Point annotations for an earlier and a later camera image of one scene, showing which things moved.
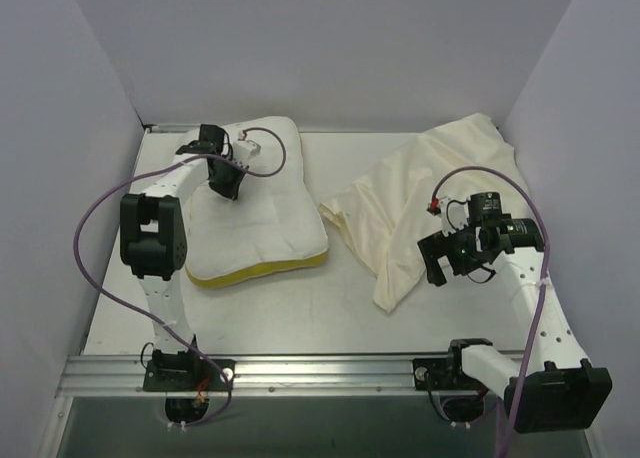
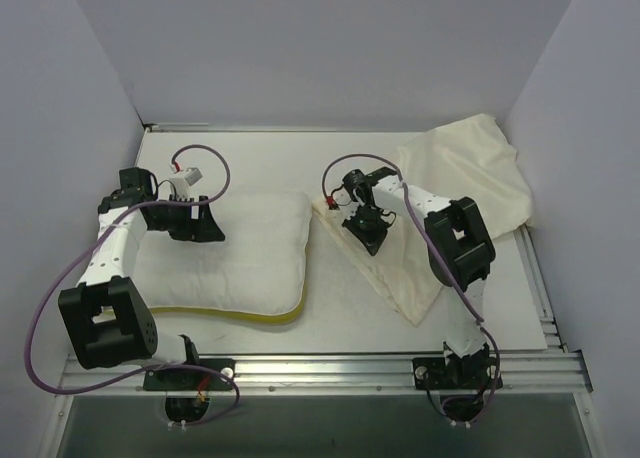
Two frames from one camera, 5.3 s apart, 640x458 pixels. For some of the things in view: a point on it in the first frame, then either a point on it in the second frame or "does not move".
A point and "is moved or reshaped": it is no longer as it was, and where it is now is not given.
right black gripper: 439,251 -> 365,223
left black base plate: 184,372 does not move
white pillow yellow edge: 273,222 is moved or reshaped
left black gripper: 223,174 -> 192,220
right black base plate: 444,373 does not move
